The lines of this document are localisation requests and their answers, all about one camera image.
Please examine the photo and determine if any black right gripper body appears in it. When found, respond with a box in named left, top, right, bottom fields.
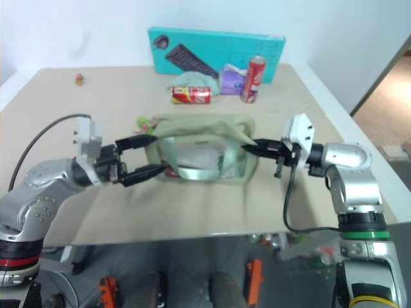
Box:
left=266, top=139, right=305, bottom=179

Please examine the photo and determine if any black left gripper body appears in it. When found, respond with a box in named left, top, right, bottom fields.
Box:
left=92, top=143, right=128, bottom=187

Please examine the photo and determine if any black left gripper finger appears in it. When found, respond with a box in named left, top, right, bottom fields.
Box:
left=114, top=134, right=159, bottom=158
left=120, top=163, right=168, bottom=188

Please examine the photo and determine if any green zip pouch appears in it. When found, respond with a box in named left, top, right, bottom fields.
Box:
left=146, top=112, right=259, bottom=187

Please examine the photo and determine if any tall red soda can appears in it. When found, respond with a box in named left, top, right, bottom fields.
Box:
left=241, top=55, right=268, bottom=104

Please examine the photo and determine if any purple tissue pack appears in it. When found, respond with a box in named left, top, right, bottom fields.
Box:
left=218, top=63, right=250, bottom=96

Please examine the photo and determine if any short red soda can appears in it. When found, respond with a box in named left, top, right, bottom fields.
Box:
left=170, top=85, right=213, bottom=105

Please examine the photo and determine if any pale green cloth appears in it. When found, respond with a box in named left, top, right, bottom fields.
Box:
left=164, top=71, right=223, bottom=96

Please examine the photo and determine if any teal keyboard box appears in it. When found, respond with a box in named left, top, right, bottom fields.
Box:
left=147, top=26, right=287, bottom=85

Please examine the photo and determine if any orange black tool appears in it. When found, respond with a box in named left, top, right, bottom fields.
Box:
left=245, top=258, right=265, bottom=306
left=98, top=277, right=119, bottom=306

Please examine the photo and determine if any green plush keychain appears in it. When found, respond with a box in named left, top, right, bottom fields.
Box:
left=134, top=115, right=161, bottom=136

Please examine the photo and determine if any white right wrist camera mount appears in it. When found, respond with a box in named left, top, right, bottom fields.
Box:
left=280, top=112, right=317, bottom=170

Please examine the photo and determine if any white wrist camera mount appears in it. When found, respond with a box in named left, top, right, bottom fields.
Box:
left=73, top=116, right=105, bottom=186
left=280, top=112, right=317, bottom=170

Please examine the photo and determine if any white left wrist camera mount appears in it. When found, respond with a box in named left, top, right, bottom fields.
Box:
left=73, top=116, right=105, bottom=186

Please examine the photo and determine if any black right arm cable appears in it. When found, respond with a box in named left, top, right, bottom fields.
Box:
left=282, top=159, right=342, bottom=234

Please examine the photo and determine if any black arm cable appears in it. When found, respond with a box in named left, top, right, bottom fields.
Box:
left=8, top=112, right=93, bottom=191
left=282, top=159, right=342, bottom=234

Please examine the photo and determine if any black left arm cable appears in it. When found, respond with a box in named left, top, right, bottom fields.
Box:
left=8, top=112, right=93, bottom=191

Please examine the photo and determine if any white table bracket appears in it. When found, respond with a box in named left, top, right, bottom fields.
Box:
left=42, top=244, right=74, bottom=264

